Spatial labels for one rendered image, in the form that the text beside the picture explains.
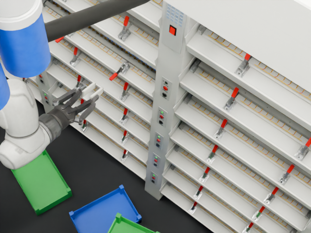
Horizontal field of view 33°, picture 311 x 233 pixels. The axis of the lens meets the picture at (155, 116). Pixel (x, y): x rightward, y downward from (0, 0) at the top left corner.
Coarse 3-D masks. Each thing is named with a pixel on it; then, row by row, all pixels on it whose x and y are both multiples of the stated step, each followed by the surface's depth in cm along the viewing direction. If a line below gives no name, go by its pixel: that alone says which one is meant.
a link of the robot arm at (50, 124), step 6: (42, 114) 170; (48, 114) 168; (42, 120) 166; (48, 120) 167; (54, 120) 167; (42, 126) 165; (48, 126) 166; (54, 126) 167; (48, 132) 165; (54, 132) 167; (60, 132) 170; (54, 138) 168
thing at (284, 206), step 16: (176, 128) 205; (192, 128) 204; (192, 144) 204; (208, 144) 203; (208, 160) 201; (224, 160) 201; (224, 176) 199; (240, 176) 199; (256, 176) 198; (256, 192) 196; (272, 192) 190; (272, 208) 194; (288, 208) 193; (304, 208) 192; (304, 224) 191
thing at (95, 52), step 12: (48, 0) 206; (72, 36) 202; (84, 36) 201; (84, 48) 200; (96, 48) 199; (120, 48) 198; (96, 60) 202; (108, 60) 197; (120, 60) 197; (132, 72) 195; (132, 84) 195; (144, 84) 193
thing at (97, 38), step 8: (56, 8) 203; (88, 32) 199; (88, 40) 200; (96, 40) 199; (104, 40) 197; (112, 48) 196; (112, 56) 196; (120, 56) 196; (128, 56) 194; (136, 64) 193; (136, 72) 193; (144, 72) 192; (152, 72) 191
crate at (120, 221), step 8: (120, 216) 215; (112, 224) 216; (120, 224) 221; (128, 224) 222; (136, 224) 217; (112, 232) 220; (120, 232) 220; (128, 232) 220; (136, 232) 220; (144, 232) 220; (152, 232) 216
